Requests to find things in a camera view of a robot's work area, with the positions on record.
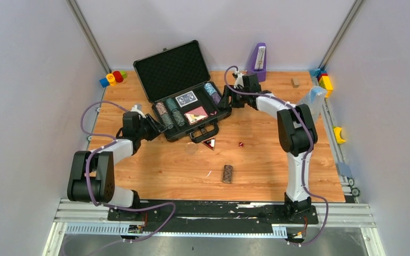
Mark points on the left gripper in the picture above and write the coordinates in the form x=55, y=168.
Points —
x=151, y=126

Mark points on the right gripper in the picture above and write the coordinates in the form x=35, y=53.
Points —
x=228, y=92

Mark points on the grey green chip stack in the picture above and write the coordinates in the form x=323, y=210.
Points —
x=167, y=121

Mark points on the tan blue chip stack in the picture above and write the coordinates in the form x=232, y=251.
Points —
x=161, y=109

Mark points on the light blue chip stack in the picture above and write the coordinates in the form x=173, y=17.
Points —
x=210, y=89

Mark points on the green blue chip stack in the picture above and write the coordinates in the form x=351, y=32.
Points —
x=170, y=103

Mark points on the black poker case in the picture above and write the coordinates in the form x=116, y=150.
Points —
x=172, y=72

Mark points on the brown chip stack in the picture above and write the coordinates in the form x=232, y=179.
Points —
x=227, y=174

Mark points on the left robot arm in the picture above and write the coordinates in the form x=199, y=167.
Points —
x=92, y=178

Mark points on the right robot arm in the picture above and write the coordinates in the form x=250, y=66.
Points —
x=296, y=131

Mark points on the red card deck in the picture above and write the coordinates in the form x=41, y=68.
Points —
x=196, y=115

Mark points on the blue card deck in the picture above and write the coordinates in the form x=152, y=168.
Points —
x=186, y=99

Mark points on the clear round dealer button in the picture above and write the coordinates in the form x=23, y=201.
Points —
x=191, y=148

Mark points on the purple metronome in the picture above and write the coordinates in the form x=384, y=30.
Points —
x=257, y=62

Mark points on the black red triangle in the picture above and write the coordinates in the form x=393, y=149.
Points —
x=210, y=143

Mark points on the green cylinder block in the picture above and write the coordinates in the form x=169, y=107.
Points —
x=124, y=74

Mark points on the red cylinder block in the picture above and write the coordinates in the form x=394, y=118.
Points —
x=118, y=76

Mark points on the yellow cylinder block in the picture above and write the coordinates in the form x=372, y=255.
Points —
x=111, y=79

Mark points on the small wooden block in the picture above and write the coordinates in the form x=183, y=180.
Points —
x=295, y=82

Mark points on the clear plastic bag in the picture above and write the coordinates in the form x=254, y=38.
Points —
x=314, y=99

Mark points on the yellow lego block stack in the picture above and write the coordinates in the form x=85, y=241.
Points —
x=325, y=82

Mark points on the yellow curved block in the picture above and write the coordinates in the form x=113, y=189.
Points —
x=338, y=133

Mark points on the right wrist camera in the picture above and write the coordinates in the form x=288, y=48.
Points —
x=238, y=83

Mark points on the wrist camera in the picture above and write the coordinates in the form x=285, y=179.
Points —
x=137, y=108
x=238, y=83

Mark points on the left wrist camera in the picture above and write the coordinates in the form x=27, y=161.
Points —
x=137, y=108

